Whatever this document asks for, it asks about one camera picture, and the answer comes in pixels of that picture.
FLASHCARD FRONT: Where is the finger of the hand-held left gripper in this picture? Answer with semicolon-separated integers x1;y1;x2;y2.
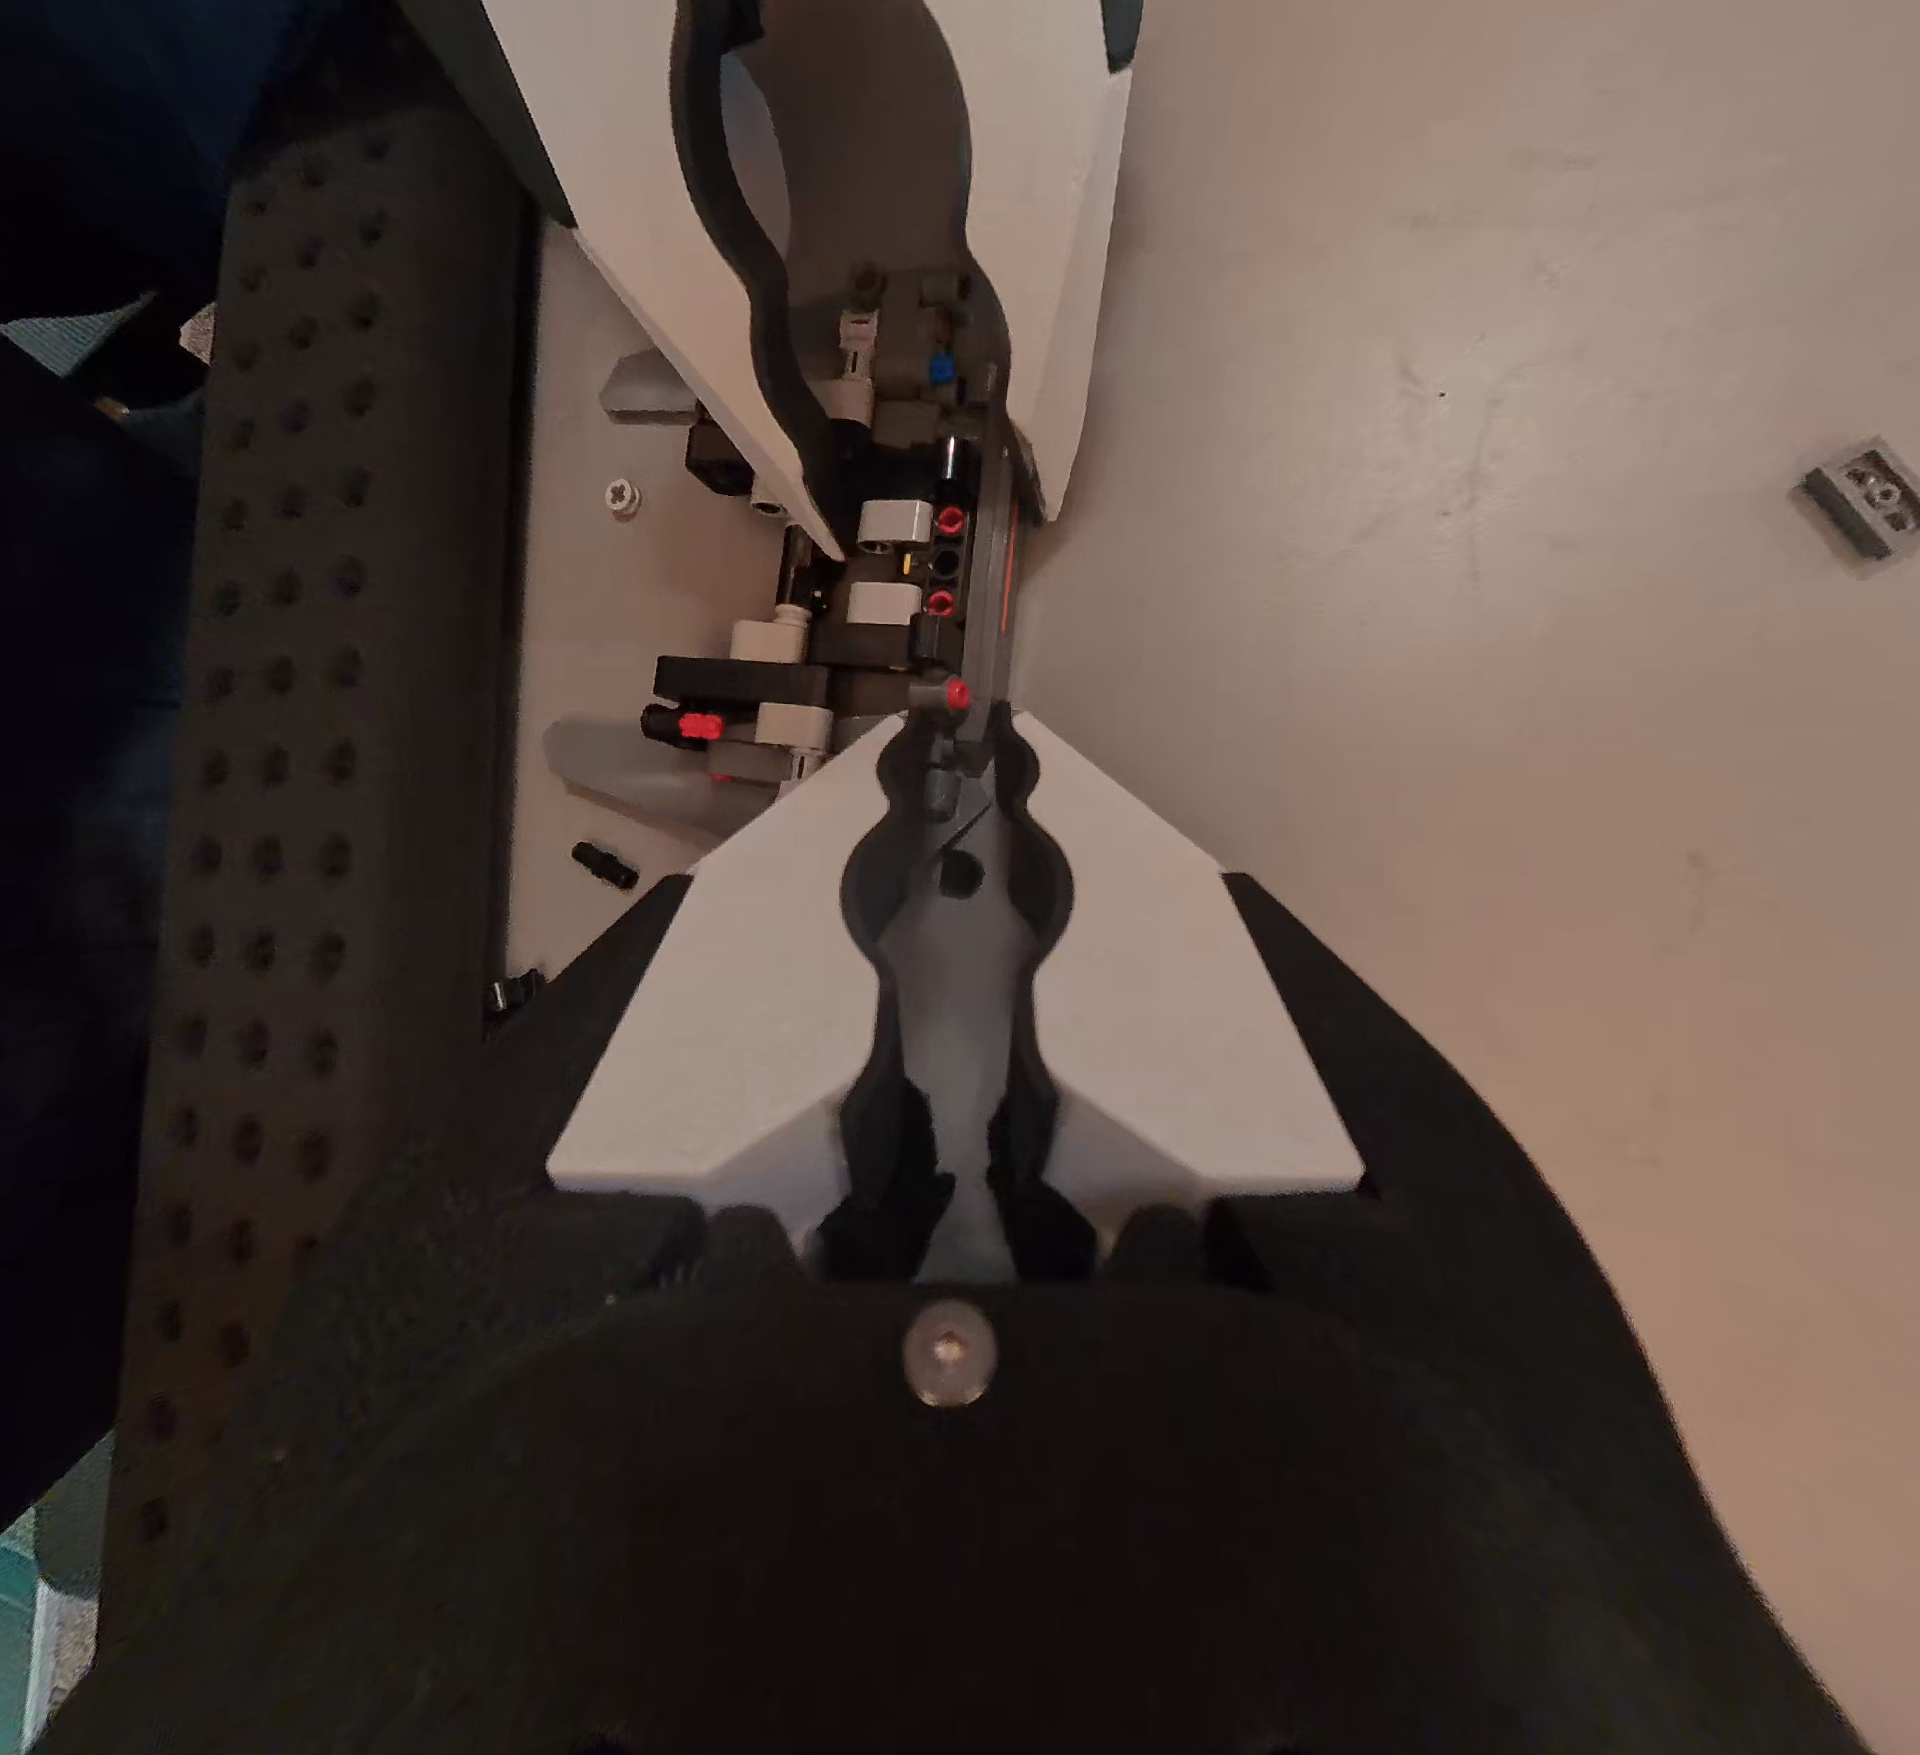
412;0;851;561
839;0;1138;524

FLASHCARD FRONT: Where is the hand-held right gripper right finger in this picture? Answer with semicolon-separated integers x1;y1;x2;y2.
994;707;1369;1250

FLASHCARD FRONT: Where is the small grey lego brick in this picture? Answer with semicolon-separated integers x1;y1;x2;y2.
1791;434;1920;580

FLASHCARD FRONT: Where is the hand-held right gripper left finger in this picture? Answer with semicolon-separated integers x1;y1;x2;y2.
547;711;919;1250

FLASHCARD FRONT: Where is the grey and black lego model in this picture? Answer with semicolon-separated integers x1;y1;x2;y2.
541;261;1055;1280

